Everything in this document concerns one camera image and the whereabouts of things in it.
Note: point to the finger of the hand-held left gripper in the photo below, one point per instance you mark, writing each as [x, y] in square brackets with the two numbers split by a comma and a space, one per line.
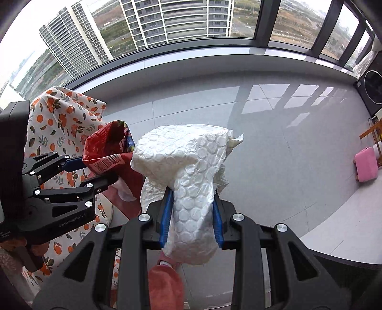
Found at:
[74, 162]
[101, 181]

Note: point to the orange fruit print tablecloth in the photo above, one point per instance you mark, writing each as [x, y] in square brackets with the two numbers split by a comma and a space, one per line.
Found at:
[59, 119]

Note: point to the slim grey apartment tower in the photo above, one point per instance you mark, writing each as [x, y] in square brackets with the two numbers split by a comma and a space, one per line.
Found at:
[74, 38]

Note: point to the red plush slipper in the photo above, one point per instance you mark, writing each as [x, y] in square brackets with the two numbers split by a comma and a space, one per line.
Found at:
[164, 283]

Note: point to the white cloth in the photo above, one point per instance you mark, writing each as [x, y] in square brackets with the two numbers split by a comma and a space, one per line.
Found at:
[362, 67]

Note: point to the person's left hand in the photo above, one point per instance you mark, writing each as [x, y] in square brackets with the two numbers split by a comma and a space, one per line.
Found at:
[40, 249]

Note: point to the red snack bag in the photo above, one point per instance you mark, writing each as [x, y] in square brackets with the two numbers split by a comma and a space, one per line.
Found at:
[101, 140]

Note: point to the black window frame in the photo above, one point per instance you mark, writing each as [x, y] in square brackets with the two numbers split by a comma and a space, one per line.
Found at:
[244, 18]

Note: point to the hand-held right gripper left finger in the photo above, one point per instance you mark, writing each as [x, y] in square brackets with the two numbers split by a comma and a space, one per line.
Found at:
[165, 223]

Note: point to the black washing machine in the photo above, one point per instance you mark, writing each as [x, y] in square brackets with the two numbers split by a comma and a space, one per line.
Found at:
[373, 89]

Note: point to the wooden stand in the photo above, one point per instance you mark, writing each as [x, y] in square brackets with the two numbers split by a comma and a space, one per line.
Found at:
[370, 131]

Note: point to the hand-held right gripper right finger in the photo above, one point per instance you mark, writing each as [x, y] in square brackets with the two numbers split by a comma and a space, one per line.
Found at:
[218, 226]

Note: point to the white bubble wrap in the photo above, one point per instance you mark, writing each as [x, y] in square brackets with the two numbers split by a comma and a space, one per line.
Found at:
[185, 167]

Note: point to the wide grey apartment tower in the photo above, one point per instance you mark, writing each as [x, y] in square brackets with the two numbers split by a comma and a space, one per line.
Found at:
[179, 21]

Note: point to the pink stool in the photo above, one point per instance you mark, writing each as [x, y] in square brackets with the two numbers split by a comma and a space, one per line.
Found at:
[366, 164]

